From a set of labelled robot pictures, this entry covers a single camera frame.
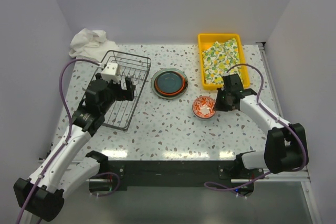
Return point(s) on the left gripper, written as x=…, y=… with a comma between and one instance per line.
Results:
x=124, y=94

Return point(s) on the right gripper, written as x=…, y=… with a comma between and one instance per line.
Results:
x=219, y=107

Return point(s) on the white red patterned bowl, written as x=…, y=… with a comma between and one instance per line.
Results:
x=203, y=106

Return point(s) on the dark teal plate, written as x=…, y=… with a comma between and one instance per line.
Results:
x=169, y=81

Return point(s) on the orange plate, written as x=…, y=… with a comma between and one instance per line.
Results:
x=157, y=90

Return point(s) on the light green floral plate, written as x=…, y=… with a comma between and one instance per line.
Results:
x=169, y=83

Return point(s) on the light green bowl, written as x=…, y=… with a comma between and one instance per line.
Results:
x=205, y=118

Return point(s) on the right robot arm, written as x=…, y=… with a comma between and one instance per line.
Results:
x=286, y=144

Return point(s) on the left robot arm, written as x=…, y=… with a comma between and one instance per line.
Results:
x=41, y=193

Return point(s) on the lemon print cloth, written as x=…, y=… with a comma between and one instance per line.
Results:
x=219, y=58

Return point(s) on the white crumpled towel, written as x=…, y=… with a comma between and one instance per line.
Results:
x=91, y=44

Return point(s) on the yellow plastic bin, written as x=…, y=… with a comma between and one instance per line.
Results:
x=206, y=40

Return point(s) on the black wire dish rack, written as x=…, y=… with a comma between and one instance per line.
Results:
x=132, y=73

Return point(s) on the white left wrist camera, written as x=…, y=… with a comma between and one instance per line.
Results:
x=111, y=72

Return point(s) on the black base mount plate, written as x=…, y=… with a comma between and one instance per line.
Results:
x=217, y=174

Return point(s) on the aluminium frame rail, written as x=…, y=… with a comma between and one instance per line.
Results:
x=304, y=174

